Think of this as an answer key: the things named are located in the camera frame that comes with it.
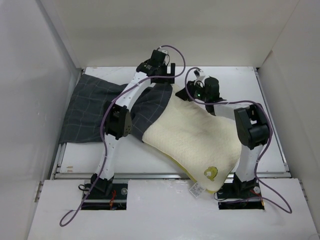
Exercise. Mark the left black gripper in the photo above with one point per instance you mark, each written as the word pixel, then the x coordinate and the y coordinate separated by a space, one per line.
pixel 163 80

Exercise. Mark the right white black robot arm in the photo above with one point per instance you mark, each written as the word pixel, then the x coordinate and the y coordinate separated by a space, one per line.
pixel 252 128

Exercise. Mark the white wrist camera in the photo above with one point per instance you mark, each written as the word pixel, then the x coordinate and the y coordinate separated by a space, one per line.
pixel 199 74
pixel 163 51

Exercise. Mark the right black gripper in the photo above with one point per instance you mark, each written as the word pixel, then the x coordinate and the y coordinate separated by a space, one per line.
pixel 184 94

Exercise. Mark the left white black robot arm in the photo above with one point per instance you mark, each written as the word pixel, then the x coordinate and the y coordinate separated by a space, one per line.
pixel 117 121

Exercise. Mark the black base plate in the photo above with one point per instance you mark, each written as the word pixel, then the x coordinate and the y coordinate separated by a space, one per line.
pixel 229 199
pixel 116 200

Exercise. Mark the white pillow care label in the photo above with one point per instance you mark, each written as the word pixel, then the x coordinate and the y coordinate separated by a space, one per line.
pixel 196 190

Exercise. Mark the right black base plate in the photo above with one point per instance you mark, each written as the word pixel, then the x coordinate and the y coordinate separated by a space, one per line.
pixel 229 199

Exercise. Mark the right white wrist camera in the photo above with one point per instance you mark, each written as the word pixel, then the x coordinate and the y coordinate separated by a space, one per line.
pixel 199 74

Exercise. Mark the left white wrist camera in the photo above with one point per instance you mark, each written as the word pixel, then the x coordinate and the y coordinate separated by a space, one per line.
pixel 163 51

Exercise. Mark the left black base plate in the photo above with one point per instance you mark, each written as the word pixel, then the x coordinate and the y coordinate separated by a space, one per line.
pixel 116 200

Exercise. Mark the aluminium front rail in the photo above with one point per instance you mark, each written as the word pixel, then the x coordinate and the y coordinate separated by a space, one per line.
pixel 66 176

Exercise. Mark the cream yellow-edged pillow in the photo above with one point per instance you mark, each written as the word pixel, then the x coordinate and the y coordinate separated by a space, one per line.
pixel 206 147

